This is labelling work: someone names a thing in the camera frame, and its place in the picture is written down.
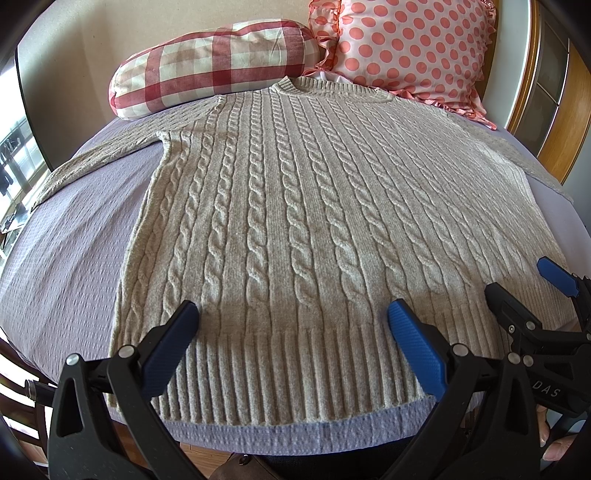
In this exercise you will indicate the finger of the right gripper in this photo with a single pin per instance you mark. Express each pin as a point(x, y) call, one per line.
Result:
point(565, 282)
point(509, 312)

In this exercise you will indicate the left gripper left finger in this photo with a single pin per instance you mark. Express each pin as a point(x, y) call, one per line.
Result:
point(83, 442)

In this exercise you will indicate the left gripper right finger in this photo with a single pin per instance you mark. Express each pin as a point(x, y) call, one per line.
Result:
point(484, 422)

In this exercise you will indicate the beige cable knit sweater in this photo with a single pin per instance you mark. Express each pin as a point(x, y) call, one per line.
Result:
point(293, 216)

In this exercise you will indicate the person's right hand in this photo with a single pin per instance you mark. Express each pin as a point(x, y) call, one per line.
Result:
point(555, 450)

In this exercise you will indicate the wooden chair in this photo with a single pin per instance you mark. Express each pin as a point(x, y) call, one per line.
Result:
point(27, 419)

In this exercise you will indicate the lavender textured bedspread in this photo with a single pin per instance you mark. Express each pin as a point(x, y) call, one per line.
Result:
point(59, 286)

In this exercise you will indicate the pink polka dot pillow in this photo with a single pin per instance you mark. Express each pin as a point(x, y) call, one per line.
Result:
point(429, 51)

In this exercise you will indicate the red plaid bolster pillow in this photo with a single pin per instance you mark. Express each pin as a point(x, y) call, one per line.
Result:
point(244, 56)

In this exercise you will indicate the wooden headboard frame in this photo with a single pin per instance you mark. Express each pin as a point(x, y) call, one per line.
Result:
point(537, 79)

